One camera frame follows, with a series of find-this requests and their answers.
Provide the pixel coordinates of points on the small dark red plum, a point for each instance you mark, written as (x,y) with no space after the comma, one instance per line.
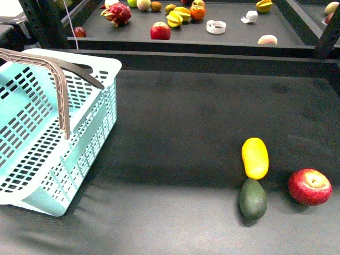
(80,32)

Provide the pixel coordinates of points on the yellow starfruit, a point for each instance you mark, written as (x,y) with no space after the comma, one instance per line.
(174,20)
(183,12)
(264,6)

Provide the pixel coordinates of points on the yellow starfruit far right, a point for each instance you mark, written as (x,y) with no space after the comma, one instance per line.
(264,6)

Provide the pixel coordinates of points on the pale round melon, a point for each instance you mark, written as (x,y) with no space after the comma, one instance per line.
(143,5)

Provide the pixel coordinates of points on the red apple front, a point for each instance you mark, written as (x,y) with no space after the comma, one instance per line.
(309,187)

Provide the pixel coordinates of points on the yellow starfruit back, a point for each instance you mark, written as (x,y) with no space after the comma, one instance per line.
(183,12)

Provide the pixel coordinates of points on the light blue plastic basket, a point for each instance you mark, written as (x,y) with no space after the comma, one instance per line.
(40,169)

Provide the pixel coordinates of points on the small orange-brown fruit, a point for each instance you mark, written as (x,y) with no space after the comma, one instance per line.
(169,8)

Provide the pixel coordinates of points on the white fruit behind dragonfruit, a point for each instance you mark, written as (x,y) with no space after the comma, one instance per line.
(109,3)

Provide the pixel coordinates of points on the brown basket handle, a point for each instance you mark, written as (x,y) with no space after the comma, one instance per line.
(56,67)

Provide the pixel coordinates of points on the orange persimmon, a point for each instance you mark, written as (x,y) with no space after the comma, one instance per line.
(197,12)

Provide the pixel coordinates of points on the red fruit right shelf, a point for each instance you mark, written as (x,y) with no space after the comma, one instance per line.
(328,18)

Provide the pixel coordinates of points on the dark green avocado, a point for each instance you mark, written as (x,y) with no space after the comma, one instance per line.
(253,200)

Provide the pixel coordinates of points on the pink dragon fruit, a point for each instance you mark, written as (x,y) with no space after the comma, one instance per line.
(118,14)

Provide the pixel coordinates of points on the peach on right shelf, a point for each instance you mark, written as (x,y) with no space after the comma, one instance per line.
(331,7)

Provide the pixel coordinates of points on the crumpled white paper tag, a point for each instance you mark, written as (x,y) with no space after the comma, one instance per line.
(250,17)

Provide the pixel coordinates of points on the black metal shelf post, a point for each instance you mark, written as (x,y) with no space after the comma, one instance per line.
(329,38)

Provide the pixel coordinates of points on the yellow mango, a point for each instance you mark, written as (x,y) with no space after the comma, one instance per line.
(255,158)

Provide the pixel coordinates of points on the green apple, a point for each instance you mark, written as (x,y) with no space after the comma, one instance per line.
(132,3)

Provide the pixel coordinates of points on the pale peach front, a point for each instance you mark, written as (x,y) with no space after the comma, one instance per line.
(268,39)

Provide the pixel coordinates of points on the white tape roll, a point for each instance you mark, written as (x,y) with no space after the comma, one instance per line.
(215,27)

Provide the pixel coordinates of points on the yellow starfruit front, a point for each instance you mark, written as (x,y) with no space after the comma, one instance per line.
(174,20)

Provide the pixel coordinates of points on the red apple on shelf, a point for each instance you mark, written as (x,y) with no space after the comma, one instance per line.
(160,31)

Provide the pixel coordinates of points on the black upper display tray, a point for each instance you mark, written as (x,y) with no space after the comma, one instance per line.
(286,20)

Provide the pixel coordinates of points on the red-yellow fruit behind persimmon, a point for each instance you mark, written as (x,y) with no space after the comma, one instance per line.
(198,3)

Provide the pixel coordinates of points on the brown kiwi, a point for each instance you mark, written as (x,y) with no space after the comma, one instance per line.
(156,6)

